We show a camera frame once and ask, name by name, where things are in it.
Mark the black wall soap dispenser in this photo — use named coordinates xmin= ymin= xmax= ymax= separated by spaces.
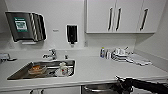
xmin=65 ymin=24 xmax=79 ymax=45

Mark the stainless steel sink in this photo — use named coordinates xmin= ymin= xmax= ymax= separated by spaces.
xmin=7 ymin=59 xmax=77 ymax=81

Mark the orange bowl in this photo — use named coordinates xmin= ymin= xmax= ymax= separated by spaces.
xmin=27 ymin=64 xmax=48 ymax=75

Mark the small clear soap bottle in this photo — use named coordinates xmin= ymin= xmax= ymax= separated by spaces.
xmin=63 ymin=51 xmax=69 ymax=61

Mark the small wall label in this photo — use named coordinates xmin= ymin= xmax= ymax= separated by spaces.
xmin=52 ymin=28 xmax=60 ymax=33

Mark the white two-door base cabinet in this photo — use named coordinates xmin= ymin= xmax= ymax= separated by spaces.
xmin=0 ymin=87 xmax=83 ymax=94

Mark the white mug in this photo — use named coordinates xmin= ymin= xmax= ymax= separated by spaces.
xmin=54 ymin=62 xmax=73 ymax=77

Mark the steel paper towel dispenser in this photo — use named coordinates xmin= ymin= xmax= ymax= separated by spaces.
xmin=4 ymin=11 xmax=48 ymax=45

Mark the chrome faucet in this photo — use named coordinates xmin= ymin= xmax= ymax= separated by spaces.
xmin=41 ymin=48 xmax=58 ymax=61

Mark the white wall cabinet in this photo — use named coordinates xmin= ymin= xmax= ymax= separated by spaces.
xmin=84 ymin=0 xmax=167 ymax=34

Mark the white wall outlet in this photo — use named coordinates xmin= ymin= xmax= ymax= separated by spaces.
xmin=83 ymin=40 xmax=89 ymax=47

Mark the small white bottle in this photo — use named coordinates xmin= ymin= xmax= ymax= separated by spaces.
xmin=105 ymin=49 xmax=111 ymax=60

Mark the blue label bottle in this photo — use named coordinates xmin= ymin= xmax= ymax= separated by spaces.
xmin=99 ymin=46 xmax=106 ymax=60

